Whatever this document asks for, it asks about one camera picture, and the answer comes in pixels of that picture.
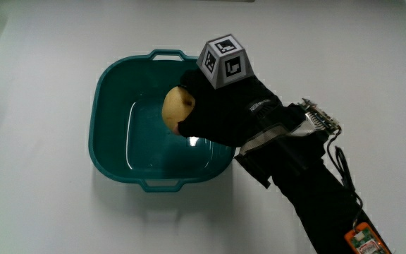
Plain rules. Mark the person's right hand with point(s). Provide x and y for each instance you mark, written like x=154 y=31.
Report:
x=224 y=109

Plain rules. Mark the yellow potato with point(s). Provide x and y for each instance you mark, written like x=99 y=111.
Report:
x=175 y=108

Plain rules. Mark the teal plastic basin plate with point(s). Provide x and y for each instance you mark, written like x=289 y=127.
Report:
x=143 y=141

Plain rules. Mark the person's right forearm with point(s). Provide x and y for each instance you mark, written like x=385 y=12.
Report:
x=315 y=190

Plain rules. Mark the green circuit board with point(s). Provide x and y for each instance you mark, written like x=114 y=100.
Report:
x=321 y=115

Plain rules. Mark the orange sensor module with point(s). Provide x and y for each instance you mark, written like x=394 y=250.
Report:
x=365 y=241

